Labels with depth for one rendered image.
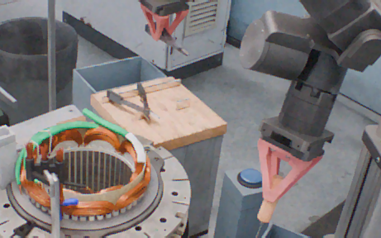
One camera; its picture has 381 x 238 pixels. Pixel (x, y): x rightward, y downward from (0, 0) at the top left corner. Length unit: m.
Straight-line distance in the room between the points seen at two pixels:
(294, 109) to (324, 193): 2.12
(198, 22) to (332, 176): 1.11
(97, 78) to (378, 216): 0.66
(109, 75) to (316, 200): 1.62
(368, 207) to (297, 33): 0.44
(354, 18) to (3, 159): 0.53
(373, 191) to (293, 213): 1.68
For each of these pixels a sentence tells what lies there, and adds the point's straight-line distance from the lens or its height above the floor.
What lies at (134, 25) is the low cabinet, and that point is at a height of 0.28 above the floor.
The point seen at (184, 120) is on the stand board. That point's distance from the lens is 1.16.
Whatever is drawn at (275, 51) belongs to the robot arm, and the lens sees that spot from 0.67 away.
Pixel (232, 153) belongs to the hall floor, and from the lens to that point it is 2.96.
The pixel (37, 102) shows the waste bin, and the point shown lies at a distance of 2.60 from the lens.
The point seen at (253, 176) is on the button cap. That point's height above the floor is 1.04.
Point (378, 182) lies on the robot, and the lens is 1.00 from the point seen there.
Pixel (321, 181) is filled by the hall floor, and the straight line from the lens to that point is 2.91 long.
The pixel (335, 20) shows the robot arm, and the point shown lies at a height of 1.45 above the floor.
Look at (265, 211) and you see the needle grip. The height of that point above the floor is 1.19.
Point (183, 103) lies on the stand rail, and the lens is 1.19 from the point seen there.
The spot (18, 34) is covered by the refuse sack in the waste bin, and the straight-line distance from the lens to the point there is 2.81.
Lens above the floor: 1.69
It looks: 32 degrees down
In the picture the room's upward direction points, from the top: 7 degrees clockwise
